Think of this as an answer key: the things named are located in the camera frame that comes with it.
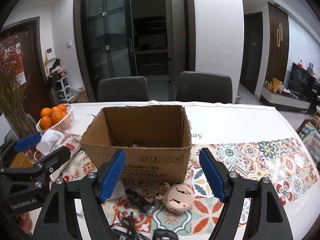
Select brown cardboard box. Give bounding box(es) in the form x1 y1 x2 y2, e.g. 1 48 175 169
80 105 192 183

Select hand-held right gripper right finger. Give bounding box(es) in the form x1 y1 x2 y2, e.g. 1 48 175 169
199 147 293 240

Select pink round device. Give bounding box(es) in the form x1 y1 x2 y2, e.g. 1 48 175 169
162 183 195 214

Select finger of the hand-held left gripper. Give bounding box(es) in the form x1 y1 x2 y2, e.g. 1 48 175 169
0 145 71 188
0 132 42 167

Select pile of oranges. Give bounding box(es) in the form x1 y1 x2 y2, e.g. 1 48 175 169
40 104 68 130

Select white plastic fruit basket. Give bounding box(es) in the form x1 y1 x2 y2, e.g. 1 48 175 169
36 104 75 133

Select sliding glass door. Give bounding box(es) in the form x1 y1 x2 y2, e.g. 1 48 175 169
82 0 137 98

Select chair with patterned cushion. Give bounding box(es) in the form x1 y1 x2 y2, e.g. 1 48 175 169
296 119 320 163

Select white television cabinet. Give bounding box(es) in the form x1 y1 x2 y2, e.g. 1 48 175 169
260 85 312 111

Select dark brown wooden door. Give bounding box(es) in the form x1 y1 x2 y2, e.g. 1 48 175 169
0 17 54 120

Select slatted door with gold handle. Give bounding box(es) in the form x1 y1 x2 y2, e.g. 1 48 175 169
267 2 290 81

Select yellow wicker box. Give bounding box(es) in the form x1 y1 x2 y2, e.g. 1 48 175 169
10 152 34 171

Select black cable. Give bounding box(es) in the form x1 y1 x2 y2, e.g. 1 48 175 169
110 211 153 240

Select black television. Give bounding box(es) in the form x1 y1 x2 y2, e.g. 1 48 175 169
290 62 316 98

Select glass vase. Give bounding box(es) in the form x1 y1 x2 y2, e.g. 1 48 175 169
5 105 36 140

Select grey refrigerator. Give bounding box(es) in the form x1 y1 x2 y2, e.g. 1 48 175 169
165 0 185 98

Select dark grey dining chair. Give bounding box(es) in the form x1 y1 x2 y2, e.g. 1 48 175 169
97 76 150 103
176 71 233 104

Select dried flower bouquet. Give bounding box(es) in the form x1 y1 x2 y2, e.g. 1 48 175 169
0 36 34 130

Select patterned fabric tissue box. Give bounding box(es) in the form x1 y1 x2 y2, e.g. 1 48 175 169
32 130 83 167

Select black computer mouse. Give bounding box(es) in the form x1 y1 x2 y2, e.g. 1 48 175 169
153 229 178 240

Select white shoe rack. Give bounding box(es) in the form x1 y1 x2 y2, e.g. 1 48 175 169
51 77 75 103

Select black flashlight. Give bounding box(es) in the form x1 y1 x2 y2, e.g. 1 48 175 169
125 189 157 215

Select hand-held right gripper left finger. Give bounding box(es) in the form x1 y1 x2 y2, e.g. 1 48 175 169
32 149 126 240

